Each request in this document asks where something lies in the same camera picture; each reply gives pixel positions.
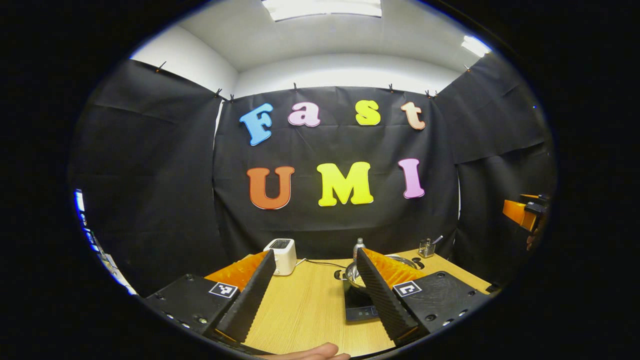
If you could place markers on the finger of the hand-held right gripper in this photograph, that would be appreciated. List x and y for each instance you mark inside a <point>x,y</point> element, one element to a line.
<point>517,212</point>
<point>537,204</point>

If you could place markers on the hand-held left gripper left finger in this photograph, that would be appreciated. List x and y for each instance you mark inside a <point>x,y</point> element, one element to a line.
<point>250,300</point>

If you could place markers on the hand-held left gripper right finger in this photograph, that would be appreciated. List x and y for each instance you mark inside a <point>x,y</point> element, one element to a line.
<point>382,300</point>

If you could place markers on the black induction cooktop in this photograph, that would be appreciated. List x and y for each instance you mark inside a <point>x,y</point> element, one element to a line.
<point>357,305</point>

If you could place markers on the stainless steel pot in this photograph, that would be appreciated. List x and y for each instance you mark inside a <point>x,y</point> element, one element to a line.
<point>352,275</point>

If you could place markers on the white toaster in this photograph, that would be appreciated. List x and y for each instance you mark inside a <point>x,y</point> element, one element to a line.
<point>281,257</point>

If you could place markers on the silver printed drink bottle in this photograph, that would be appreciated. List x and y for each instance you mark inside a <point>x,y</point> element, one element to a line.
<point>358,247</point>

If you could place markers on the small ceiling light panel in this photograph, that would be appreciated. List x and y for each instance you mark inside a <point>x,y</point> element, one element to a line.
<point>475,46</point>

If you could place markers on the large ceiling light panel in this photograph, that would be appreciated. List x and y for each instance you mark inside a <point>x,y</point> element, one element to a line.
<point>322,9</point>

